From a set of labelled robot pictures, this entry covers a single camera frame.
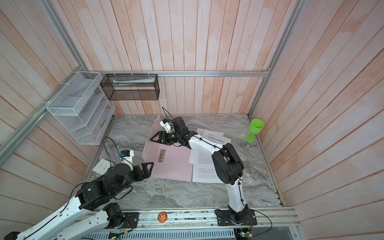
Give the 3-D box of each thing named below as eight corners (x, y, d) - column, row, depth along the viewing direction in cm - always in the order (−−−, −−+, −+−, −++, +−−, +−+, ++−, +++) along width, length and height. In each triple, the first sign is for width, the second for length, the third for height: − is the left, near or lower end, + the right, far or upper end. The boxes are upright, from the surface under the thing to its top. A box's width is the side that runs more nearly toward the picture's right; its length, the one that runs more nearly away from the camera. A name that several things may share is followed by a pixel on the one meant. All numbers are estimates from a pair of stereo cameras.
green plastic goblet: (243, 140, 108) (250, 126, 95) (246, 132, 112) (253, 117, 100) (254, 144, 105) (263, 130, 93) (256, 135, 110) (265, 121, 98)
